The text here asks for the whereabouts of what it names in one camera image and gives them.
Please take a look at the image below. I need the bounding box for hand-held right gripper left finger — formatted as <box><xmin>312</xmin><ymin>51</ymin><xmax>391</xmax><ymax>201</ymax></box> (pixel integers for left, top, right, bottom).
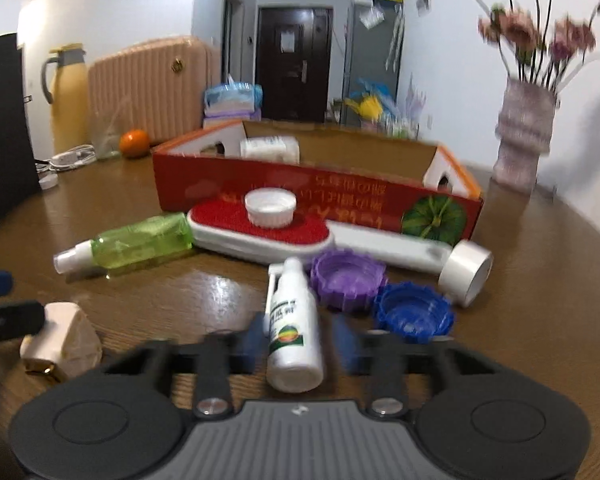
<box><xmin>102</xmin><ymin>312</ymin><xmax>267</xmax><ymax>418</ymax></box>

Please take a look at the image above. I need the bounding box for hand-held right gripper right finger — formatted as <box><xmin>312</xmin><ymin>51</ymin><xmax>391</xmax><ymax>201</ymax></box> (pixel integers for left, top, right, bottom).
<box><xmin>332</xmin><ymin>316</ymin><xmax>497</xmax><ymax>418</ymax></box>

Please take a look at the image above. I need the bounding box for small white spray bottle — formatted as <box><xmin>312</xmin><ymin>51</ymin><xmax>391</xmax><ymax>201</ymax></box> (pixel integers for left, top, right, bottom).
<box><xmin>266</xmin><ymin>257</ymin><xmax>326</xmax><ymax>394</ymax></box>

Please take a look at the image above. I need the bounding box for beige plug adapter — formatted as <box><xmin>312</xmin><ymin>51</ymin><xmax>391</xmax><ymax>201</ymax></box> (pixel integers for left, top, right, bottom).
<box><xmin>20</xmin><ymin>302</ymin><xmax>103</xmax><ymax>387</ymax></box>

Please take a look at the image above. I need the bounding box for purple ridged cap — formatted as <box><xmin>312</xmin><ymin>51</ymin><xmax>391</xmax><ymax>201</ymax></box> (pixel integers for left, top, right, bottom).
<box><xmin>310</xmin><ymin>250</ymin><xmax>388</xmax><ymax>314</ymax></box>

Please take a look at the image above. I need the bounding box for blue ridged cap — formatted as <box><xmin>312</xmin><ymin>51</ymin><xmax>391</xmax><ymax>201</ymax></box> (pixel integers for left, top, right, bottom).
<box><xmin>374</xmin><ymin>282</ymin><xmax>456</xmax><ymax>345</ymax></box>

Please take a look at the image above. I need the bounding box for white lint brush red pad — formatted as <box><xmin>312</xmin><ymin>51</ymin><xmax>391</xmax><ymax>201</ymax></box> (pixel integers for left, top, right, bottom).
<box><xmin>187</xmin><ymin>200</ymin><xmax>455</xmax><ymax>281</ymax></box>

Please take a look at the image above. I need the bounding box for white screw cap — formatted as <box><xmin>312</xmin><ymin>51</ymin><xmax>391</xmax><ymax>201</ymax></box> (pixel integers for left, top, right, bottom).
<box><xmin>244</xmin><ymin>188</ymin><xmax>297</xmax><ymax>230</ymax></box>

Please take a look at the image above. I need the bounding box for white tape roll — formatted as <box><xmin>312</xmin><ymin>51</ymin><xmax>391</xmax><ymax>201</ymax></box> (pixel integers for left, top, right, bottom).
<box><xmin>437</xmin><ymin>240</ymin><xmax>494</xmax><ymax>309</ymax></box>

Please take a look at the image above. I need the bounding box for green spray bottle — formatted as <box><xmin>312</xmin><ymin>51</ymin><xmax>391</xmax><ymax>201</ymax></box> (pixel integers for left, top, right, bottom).
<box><xmin>53</xmin><ymin>212</ymin><xmax>194</xmax><ymax>277</ymax></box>

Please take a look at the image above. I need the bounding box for red cardboard box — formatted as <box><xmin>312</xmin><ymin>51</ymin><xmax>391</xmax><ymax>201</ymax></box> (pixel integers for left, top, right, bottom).
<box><xmin>152</xmin><ymin>120</ymin><xmax>484</xmax><ymax>244</ymax></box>

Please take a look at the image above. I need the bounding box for black monitor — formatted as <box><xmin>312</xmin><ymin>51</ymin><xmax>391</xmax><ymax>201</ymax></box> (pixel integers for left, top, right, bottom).
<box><xmin>0</xmin><ymin>33</ymin><xmax>42</xmax><ymax>237</ymax></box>

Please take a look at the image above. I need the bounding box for white plastic jar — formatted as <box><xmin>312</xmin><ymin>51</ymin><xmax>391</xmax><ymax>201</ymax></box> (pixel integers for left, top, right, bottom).
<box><xmin>239</xmin><ymin>135</ymin><xmax>300</xmax><ymax>164</ymax></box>

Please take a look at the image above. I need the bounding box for yellow thermos jug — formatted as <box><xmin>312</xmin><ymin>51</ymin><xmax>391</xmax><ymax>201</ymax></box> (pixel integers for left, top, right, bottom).
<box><xmin>40</xmin><ymin>43</ymin><xmax>90</xmax><ymax>157</ymax></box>

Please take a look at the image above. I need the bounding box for orange fruit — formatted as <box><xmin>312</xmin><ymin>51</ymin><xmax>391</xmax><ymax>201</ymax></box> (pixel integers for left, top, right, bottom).
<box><xmin>119</xmin><ymin>129</ymin><xmax>151</xmax><ymax>160</ymax></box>

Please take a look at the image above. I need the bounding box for purple tissue pack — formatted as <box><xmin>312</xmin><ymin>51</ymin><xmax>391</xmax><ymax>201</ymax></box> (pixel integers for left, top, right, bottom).
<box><xmin>202</xmin><ymin>109</ymin><xmax>262</xmax><ymax>130</ymax></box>

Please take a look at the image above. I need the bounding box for yellow watering can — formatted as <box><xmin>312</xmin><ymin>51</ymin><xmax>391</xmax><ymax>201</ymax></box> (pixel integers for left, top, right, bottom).
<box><xmin>344</xmin><ymin>91</ymin><xmax>387</xmax><ymax>120</ymax></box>

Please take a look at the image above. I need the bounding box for blue tissue pack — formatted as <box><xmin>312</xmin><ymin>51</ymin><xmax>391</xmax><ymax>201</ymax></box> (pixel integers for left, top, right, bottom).
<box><xmin>203</xmin><ymin>75</ymin><xmax>264</xmax><ymax>113</ymax></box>

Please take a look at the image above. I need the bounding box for pink suitcase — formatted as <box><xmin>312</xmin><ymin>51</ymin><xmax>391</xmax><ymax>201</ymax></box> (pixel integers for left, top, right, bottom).
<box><xmin>87</xmin><ymin>35</ymin><xmax>222</xmax><ymax>155</ymax></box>

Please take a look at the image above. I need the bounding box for pink ribbed vase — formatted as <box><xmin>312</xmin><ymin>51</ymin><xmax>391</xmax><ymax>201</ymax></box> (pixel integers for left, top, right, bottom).
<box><xmin>492</xmin><ymin>77</ymin><xmax>562</xmax><ymax>195</ymax></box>

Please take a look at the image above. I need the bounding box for dark brown door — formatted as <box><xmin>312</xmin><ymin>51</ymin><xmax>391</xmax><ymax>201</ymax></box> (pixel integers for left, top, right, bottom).
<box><xmin>255</xmin><ymin>5</ymin><xmax>334</xmax><ymax>124</ymax></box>

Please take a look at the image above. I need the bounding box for grey cabinet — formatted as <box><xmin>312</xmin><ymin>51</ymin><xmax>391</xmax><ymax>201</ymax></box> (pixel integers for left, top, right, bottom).
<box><xmin>342</xmin><ymin>0</ymin><xmax>406</xmax><ymax>129</ymax></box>

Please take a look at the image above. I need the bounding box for white charger cable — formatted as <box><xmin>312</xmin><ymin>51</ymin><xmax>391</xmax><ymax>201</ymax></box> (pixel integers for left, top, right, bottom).
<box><xmin>34</xmin><ymin>144</ymin><xmax>99</xmax><ymax>190</ymax></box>

